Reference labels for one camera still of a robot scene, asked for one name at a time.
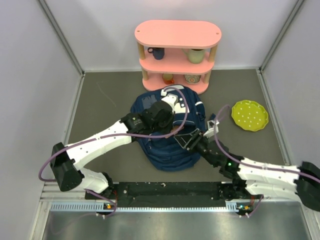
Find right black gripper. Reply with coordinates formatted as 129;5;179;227
174;128;219;168

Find navy blue backpack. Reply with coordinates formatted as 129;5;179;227
130;84;207;172

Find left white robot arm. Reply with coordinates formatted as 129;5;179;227
49;97;177;199

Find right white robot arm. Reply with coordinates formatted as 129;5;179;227
174;129;320;211

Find orange cup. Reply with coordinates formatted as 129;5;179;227
162;73;175;85

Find patterned ceramic bowl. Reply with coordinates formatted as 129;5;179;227
184;74;201;85

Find green polka dot plate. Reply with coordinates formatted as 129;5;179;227
231;99;269;132

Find dark blue mug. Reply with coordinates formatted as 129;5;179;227
147;47;165;60

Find pink three-tier shelf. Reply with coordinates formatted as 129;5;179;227
134;20;222;94

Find pale green mug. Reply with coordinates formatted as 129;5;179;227
182;49;206;64

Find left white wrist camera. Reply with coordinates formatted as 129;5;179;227
160;89;186;113

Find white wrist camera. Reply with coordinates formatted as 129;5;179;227
160;89;186;113
203;119;220;139

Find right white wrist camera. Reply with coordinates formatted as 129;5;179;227
203;119;220;139

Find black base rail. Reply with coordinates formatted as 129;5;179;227
84;181;253;208

